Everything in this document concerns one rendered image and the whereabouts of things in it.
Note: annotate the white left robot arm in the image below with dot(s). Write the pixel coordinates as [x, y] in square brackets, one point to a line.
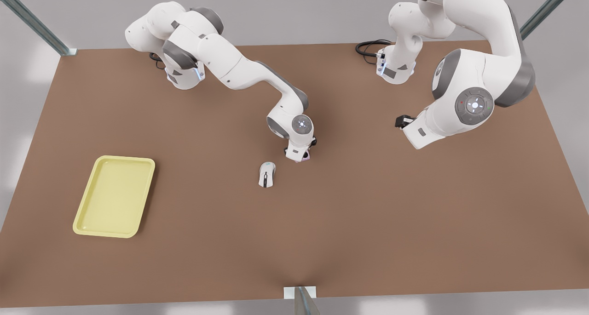
[478, 76]

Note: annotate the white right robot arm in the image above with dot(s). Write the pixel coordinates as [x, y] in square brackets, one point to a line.
[230, 66]

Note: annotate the white computer mouse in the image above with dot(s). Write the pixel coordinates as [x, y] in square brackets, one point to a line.
[267, 174]

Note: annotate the yellow rectangular tray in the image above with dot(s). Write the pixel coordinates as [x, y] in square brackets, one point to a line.
[115, 196]

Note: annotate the silver frame post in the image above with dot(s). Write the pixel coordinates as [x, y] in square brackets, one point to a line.
[33, 20]
[303, 300]
[547, 9]

